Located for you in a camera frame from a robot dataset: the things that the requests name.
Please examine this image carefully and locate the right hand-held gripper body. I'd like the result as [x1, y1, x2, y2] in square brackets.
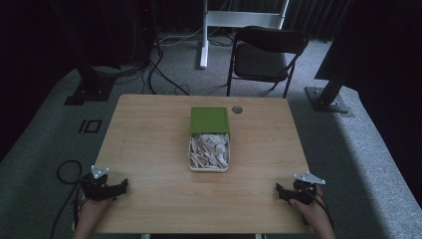
[291, 170, 327, 206]

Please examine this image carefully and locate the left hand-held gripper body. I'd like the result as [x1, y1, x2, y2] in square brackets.
[81, 164, 116, 202]

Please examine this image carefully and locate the person's left hand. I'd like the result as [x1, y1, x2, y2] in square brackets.
[78, 196, 114, 227]

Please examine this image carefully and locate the person's right hand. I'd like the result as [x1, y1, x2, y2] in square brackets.
[288, 184, 328, 228]

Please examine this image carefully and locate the white box tray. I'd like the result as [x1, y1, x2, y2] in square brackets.
[187, 131, 231, 173]

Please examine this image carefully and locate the pile of wooden pieces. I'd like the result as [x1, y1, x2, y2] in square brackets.
[190, 132, 230, 170]

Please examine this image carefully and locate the black stand with bolted base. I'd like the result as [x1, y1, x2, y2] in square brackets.
[304, 0, 362, 119]

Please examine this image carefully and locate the black stand with square base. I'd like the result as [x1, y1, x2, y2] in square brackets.
[49, 0, 122, 107]

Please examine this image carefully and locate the green box sleeve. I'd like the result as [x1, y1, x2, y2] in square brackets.
[189, 107, 231, 135]

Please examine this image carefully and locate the black folding chair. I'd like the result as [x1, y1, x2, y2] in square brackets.
[226, 25, 310, 100]

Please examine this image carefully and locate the dark curtain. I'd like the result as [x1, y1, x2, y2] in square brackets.
[228, 0, 354, 42]

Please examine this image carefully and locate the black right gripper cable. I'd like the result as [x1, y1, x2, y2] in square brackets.
[302, 189, 334, 230]

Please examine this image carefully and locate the black floor cable bundle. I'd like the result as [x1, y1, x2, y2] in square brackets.
[93, 29, 192, 98]

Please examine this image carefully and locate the white floor cable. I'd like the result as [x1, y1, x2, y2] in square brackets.
[158, 26, 233, 48]

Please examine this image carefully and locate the white metal stand frame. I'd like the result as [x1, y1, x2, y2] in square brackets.
[198, 0, 291, 70]

